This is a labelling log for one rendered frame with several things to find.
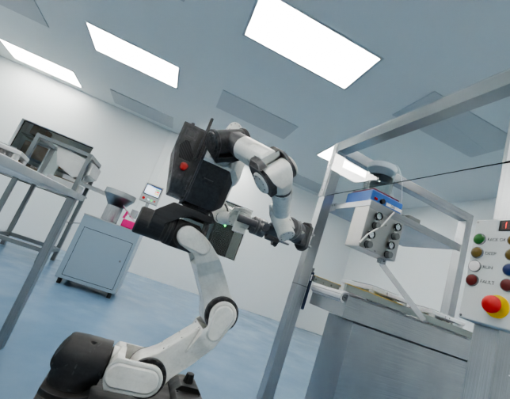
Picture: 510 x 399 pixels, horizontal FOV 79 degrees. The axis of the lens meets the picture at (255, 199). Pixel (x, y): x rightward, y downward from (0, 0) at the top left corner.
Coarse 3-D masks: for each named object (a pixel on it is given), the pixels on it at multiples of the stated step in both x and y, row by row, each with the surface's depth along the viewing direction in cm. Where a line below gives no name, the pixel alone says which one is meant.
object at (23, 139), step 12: (24, 132) 578; (36, 132) 584; (48, 132) 590; (12, 144) 570; (24, 144) 576; (72, 144) 599; (84, 144) 604; (36, 156) 579; (84, 156) 602; (36, 168) 577; (48, 168) 582; (60, 168) 588; (24, 180) 569
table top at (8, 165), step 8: (0, 160) 99; (8, 160) 102; (0, 168) 123; (8, 168) 104; (16, 168) 108; (24, 168) 113; (16, 176) 148; (24, 176) 117; (32, 176) 120; (40, 176) 125; (40, 184) 146; (48, 184) 134; (56, 184) 141; (64, 192) 152; (72, 192) 161; (80, 200) 176
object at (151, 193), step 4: (148, 184) 395; (152, 184) 396; (144, 188) 393; (148, 188) 394; (152, 188) 395; (156, 188) 397; (160, 188) 398; (144, 192) 392; (148, 192) 393; (152, 192) 395; (156, 192) 396; (160, 192) 398; (140, 196) 391; (144, 196) 390; (148, 196) 393; (152, 196) 394; (156, 196) 396; (160, 196) 397; (144, 200) 391; (148, 200) 393; (152, 200) 394; (156, 200) 395; (148, 204) 396; (152, 204) 396; (156, 204) 395
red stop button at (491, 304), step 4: (488, 296) 71; (492, 296) 70; (484, 300) 71; (488, 300) 70; (492, 300) 70; (496, 300) 69; (484, 304) 71; (488, 304) 70; (492, 304) 69; (496, 304) 69; (500, 304) 68; (484, 308) 71; (488, 308) 70; (492, 308) 69; (496, 308) 68; (488, 312) 70; (492, 312) 69; (496, 312) 69
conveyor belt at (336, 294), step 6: (312, 288) 163; (318, 288) 158; (324, 288) 154; (330, 288) 151; (324, 294) 153; (330, 294) 148; (336, 294) 144; (342, 294) 141; (348, 294) 142; (336, 300) 145; (342, 300) 141; (366, 300) 145; (384, 306) 148; (396, 312) 151; (414, 318) 154; (426, 324) 157; (444, 330) 160; (462, 336) 165
